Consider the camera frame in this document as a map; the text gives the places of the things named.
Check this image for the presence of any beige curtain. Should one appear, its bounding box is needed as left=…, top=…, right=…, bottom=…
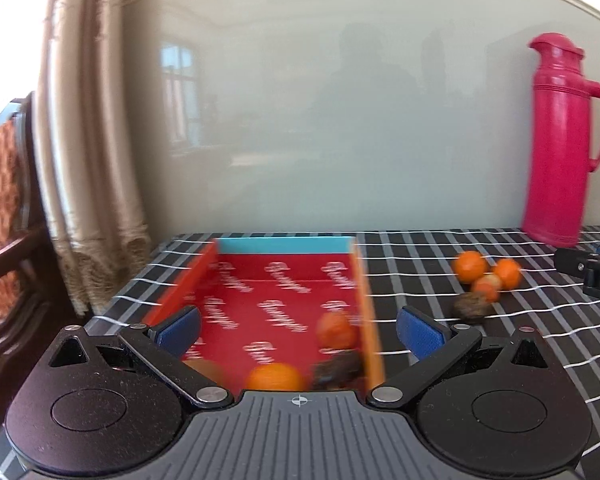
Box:
left=30, top=0, right=153, bottom=316

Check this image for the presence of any red thermos jug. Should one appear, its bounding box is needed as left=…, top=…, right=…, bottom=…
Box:
left=521, top=32, right=600, bottom=247

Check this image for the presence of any black checked tablecloth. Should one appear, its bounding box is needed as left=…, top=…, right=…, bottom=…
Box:
left=0, top=227, right=600, bottom=480

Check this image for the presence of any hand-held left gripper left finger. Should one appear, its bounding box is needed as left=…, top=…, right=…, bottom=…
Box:
left=47, top=305, right=233, bottom=408

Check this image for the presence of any colourful cardboard box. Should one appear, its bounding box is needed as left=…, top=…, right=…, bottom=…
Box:
left=142, top=235, right=386, bottom=393

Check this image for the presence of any wooden chair with orange cushion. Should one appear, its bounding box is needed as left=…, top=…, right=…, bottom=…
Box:
left=0, top=91, right=81, bottom=376

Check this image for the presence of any orange tangerine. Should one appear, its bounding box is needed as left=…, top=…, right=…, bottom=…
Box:
left=316, top=311, right=358, bottom=350
left=245, top=362, right=306, bottom=392
left=494, top=258, right=523, bottom=291
left=453, top=251, right=488, bottom=283

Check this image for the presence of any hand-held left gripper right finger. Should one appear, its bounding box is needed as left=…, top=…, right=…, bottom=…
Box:
left=365, top=305, right=556, bottom=408

